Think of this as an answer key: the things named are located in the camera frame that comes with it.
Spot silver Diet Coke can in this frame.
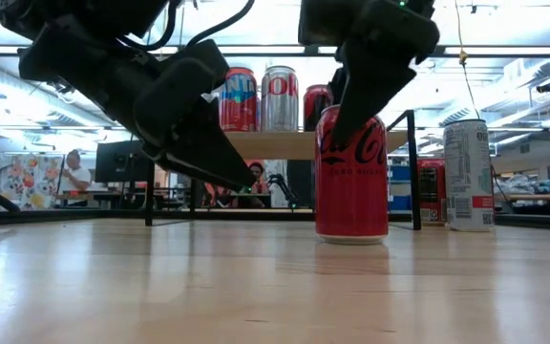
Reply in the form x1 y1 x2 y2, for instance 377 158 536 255
260 65 301 133

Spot yellow hanging cord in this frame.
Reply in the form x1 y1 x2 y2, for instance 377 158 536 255
454 0 481 120

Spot tall slim white can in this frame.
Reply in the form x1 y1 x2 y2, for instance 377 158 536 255
442 118 495 233

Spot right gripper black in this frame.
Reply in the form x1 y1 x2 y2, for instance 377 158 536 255
297 0 441 144

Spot wooden shelf with black legs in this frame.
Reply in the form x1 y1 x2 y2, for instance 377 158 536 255
144 109 423 231

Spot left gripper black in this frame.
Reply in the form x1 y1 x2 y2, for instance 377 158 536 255
16 12 257 192

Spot red Coke Zero can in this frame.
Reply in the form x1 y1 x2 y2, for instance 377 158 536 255
416 158 447 226
314 103 391 246

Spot clear plastic bags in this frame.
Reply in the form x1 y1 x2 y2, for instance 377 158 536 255
494 172 550 195

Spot blue storage bins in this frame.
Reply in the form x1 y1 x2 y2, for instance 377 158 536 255
388 164 413 212

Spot black metal table frame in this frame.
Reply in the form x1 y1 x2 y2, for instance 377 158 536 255
0 183 550 233

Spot red Coca-Cola can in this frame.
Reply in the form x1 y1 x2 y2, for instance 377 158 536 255
302 84 334 133

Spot orange Fanta can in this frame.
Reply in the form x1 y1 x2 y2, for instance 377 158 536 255
217 66 260 133

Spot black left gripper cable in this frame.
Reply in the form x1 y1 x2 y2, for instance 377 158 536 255
119 0 257 53

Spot floral patterned cloth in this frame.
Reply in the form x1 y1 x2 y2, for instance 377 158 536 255
0 152 65 212

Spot wooden background table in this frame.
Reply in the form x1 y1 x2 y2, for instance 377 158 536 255
493 192 550 203

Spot seated person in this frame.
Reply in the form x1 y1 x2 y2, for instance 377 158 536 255
247 161 272 209

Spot black background monitor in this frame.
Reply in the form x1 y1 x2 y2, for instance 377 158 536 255
94 139 151 184

